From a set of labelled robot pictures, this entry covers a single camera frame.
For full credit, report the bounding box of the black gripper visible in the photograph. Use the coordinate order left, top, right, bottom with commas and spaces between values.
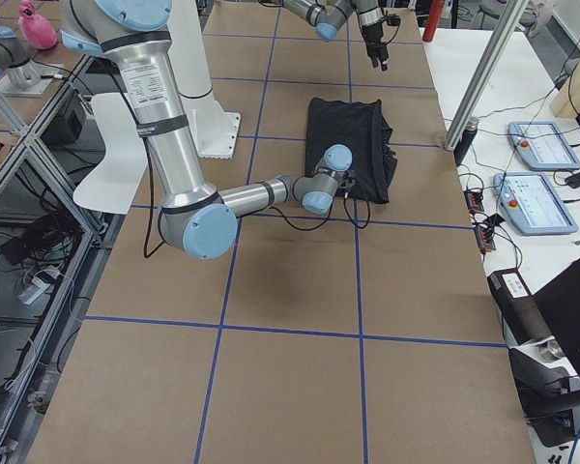
361, 13, 400, 72
335, 169, 358, 198

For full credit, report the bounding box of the black graphic t-shirt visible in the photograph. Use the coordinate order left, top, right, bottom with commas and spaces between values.
304, 98, 397, 204

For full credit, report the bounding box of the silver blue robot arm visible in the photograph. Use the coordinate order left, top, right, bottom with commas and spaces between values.
272, 0, 401, 72
61, 1, 353, 260

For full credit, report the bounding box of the third robot base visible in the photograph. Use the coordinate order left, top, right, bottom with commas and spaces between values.
0, 24, 52, 97

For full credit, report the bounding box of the red bottle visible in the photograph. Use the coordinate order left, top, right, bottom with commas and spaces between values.
422, 0, 447, 43

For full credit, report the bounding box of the black water bottle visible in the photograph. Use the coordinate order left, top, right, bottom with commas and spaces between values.
453, 116, 479, 167

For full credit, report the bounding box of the lower blue teach pendant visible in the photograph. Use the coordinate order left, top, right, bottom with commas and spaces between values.
493, 172, 578, 236

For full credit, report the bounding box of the blue teach pendant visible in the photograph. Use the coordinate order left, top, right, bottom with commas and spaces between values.
493, 172, 578, 236
507, 121, 580, 171

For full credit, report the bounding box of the upper blue teach pendant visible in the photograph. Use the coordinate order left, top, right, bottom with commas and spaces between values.
507, 121, 580, 171

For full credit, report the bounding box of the white plastic chair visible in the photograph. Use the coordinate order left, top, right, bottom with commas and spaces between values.
72, 93, 147, 215

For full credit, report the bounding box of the black monitor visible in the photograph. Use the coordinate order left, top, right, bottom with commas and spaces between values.
535, 258, 580, 375

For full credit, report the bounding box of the black box device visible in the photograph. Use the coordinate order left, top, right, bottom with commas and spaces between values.
41, 94, 86, 146

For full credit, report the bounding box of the pink plush toy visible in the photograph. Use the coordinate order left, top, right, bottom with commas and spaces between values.
17, 1, 58, 50

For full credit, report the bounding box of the grey aluminium frame post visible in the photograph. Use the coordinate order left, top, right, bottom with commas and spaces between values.
444, 0, 529, 151

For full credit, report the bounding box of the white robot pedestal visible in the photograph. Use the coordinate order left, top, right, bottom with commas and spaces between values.
167, 0, 241, 159

